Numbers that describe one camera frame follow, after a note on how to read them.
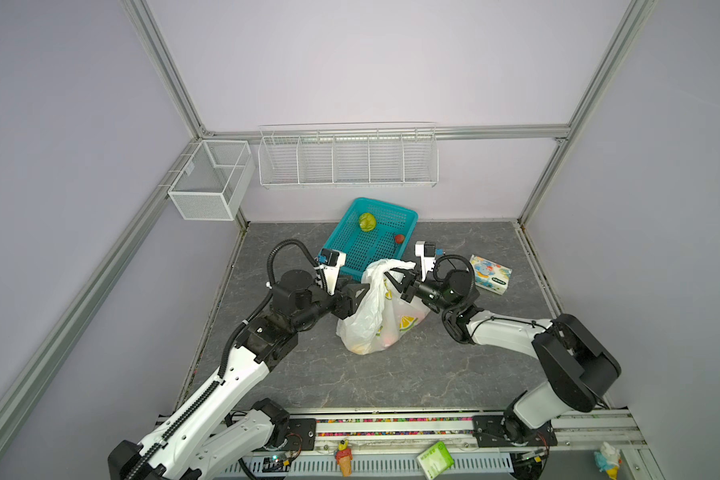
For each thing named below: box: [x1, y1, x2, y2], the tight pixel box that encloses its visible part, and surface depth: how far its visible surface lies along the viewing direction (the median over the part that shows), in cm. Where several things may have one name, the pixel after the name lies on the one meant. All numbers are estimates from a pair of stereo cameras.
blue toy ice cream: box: [594, 442, 622, 480], surface depth 69 cm
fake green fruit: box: [359, 212, 377, 232], surface depth 117 cm
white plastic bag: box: [336, 258, 431, 355], surface depth 77 cm
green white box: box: [417, 441, 455, 480], surface depth 70 cm
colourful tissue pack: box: [469, 254, 513, 295], surface depth 101 cm
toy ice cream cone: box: [335, 439, 353, 477], surface depth 71 cm
